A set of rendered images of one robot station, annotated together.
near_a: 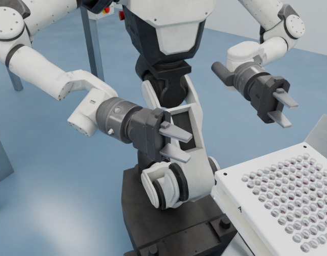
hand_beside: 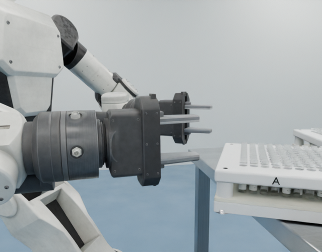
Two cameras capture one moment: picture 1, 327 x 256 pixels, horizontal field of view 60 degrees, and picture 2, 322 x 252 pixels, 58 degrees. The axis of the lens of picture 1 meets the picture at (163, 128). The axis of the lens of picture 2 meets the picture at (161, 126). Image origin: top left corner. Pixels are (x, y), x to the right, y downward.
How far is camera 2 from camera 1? 46 cm
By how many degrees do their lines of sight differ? 55
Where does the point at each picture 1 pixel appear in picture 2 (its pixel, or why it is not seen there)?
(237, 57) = (118, 98)
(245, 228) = (289, 204)
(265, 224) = (310, 174)
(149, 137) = (149, 133)
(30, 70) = not seen: outside the picture
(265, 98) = (180, 112)
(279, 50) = not seen: hidden behind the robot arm
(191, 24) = (46, 78)
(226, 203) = (247, 200)
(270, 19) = (108, 83)
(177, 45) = (35, 103)
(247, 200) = (272, 171)
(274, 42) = not seen: hidden behind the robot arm
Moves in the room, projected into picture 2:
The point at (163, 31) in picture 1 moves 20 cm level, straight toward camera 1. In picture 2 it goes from (18, 81) to (71, 79)
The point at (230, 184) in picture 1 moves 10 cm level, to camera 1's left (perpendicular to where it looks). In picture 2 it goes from (242, 170) to (210, 186)
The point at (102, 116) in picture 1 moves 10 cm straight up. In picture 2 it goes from (48, 132) to (44, 40)
